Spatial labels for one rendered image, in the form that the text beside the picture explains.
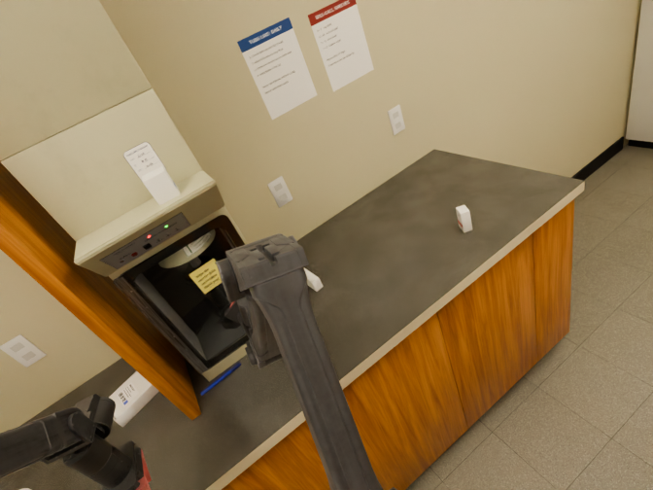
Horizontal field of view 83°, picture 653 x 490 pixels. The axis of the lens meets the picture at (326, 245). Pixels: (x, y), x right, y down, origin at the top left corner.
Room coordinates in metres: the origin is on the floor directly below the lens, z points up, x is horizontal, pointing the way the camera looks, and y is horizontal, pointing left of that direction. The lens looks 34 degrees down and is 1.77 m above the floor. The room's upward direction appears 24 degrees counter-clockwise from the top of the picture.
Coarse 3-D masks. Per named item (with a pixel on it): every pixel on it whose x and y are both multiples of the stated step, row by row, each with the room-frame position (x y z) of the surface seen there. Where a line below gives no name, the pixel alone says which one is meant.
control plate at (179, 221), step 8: (176, 216) 0.79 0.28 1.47; (184, 216) 0.81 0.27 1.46; (168, 224) 0.79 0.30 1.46; (176, 224) 0.81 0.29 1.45; (184, 224) 0.83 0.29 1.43; (152, 232) 0.78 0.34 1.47; (160, 232) 0.80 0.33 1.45; (176, 232) 0.83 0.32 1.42; (136, 240) 0.76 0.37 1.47; (144, 240) 0.78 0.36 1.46; (152, 240) 0.80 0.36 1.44; (160, 240) 0.82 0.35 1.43; (120, 248) 0.75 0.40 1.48; (128, 248) 0.76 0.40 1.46; (136, 248) 0.78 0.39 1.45; (152, 248) 0.82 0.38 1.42; (112, 256) 0.75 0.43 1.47; (120, 256) 0.77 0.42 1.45; (128, 256) 0.78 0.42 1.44; (136, 256) 0.80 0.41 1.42; (112, 264) 0.77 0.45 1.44; (120, 264) 0.79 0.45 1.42
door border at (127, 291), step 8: (120, 280) 0.81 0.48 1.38; (128, 288) 0.81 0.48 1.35; (128, 296) 0.80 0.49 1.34; (136, 296) 0.81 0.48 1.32; (136, 304) 0.80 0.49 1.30; (144, 304) 0.81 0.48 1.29; (152, 312) 0.81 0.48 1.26; (152, 320) 0.80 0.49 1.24; (160, 320) 0.81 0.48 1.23; (160, 328) 0.80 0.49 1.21; (168, 328) 0.81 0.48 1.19; (168, 336) 0.80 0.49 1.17; (176, 336) 0.81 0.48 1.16; (176, 344) 0.80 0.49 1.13; (184, 344) 0.81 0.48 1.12; (184, 352) 0.80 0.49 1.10; (192, 360) 0.80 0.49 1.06; (200, 368) 0.80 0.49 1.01
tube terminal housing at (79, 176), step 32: (96, 128) 0.87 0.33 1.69; (128, 128) 0.88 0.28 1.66; (160, 128) 0.90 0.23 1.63; (32, 160) 0.83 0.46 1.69; (64, 160) 0.84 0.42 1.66; (96, 160) 0.85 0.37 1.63; (192, 160) 0.91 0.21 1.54; (32, 192) 0.81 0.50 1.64; (64, 192) 0.83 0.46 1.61; (96, 192) 0.84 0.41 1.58; (128, 192) 0.86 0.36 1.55; (64, 224) 0.81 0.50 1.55; (96, 224) 0.83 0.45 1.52
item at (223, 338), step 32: (224, 224) 0.89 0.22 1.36; (160, 256) 0.84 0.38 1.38; (192, 256) 0.85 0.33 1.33; (224, 256) 0.87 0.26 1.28; (160, 288) 0.82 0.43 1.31; (192, 288) 0.84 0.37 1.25; (192, 320) 0.82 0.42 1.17; (224, 320) 0.84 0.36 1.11; (192, 352) 0.81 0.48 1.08; (224, 352) 0.83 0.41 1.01
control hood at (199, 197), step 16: (192, 176) 0.89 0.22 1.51; (208, 176) 0.84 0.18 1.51; (192, 192) 0.79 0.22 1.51; (208, 192) 0.80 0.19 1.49; (144, 208) 0.82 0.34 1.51; (160, 208) 0.77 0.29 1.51; (176, 208) 0.77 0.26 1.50; (192, 208) 0.81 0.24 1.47; (208, 208) 0.85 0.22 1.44; (112, 224) 0.81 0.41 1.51; (128, 224) 0.77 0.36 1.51; (144, 224) 0.75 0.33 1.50; (160, 224) 0.78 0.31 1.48; (192, 224) 0.85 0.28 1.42; (80, 240) 0.80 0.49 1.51; (96, 240) 0.76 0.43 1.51; (112, 240) 0.73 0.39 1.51; (128, 240) 0.75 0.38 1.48; (80, 256) 0.71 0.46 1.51; (96, 256) 0.72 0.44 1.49; (96, 272) 0.76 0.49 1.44; (112, 272) 0.79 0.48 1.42
